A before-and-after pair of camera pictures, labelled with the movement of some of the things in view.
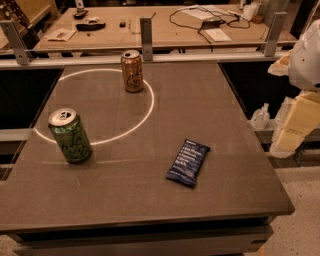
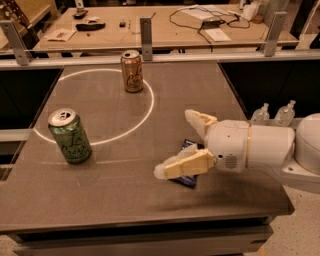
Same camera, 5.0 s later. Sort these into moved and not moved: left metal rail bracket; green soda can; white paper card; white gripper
Moved: white gripper
Not moved: left metal rail bracket; white paper card; green soda can
